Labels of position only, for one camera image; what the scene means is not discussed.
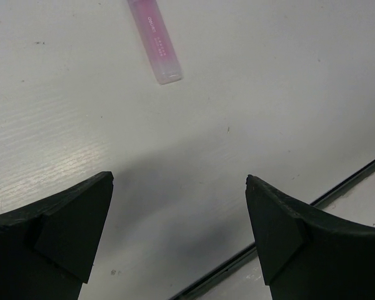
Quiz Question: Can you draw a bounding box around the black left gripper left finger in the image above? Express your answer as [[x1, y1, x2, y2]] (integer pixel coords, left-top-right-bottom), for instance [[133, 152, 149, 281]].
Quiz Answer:
[[0, 171, 114, 299]]

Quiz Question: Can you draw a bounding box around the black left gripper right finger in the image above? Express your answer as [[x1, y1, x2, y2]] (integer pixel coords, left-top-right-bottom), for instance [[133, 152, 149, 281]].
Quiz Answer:
[[246, 176, 375, 299]]

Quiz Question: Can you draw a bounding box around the purple highlighter marker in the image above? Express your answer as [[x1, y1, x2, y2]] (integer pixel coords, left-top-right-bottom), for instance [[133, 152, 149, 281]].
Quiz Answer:
[[128, 0, 183, 84]]

